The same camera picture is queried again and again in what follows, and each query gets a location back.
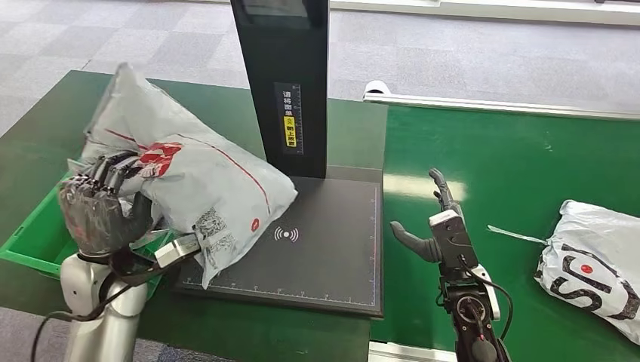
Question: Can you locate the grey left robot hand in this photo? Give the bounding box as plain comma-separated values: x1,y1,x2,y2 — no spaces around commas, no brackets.
58,152,155,259

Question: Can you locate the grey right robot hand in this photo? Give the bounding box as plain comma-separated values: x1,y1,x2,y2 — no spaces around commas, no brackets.
389,167,464,265

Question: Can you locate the grey red-printed mailer package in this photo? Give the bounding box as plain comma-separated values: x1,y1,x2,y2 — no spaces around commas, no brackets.
66,62,300,291

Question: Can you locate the black weighing device with column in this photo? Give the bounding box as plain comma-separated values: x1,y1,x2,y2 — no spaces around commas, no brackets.
174,0,386,320

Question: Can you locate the grey black-printed mailer package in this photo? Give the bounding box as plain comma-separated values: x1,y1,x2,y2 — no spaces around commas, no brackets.
487,199,640,347

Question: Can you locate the green plastic crate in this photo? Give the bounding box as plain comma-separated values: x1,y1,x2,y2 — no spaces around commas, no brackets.
0,171,175,301

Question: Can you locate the green belt conveyor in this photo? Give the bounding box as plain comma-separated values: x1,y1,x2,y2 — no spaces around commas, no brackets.
362,79,640,362

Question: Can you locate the black yellow label sticker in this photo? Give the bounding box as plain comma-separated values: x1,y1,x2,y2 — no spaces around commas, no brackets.
273,82,304,156

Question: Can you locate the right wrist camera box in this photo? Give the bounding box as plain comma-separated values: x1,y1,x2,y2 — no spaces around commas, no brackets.
428,209,480,272

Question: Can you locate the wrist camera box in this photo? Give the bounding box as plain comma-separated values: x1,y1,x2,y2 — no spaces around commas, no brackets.
153,232,202,270
428,209,480,272

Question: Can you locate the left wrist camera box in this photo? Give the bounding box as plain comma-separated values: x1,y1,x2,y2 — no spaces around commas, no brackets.
153,232,202,270

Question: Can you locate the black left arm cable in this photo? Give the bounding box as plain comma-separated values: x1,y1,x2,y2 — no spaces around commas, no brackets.
29,271,136,362

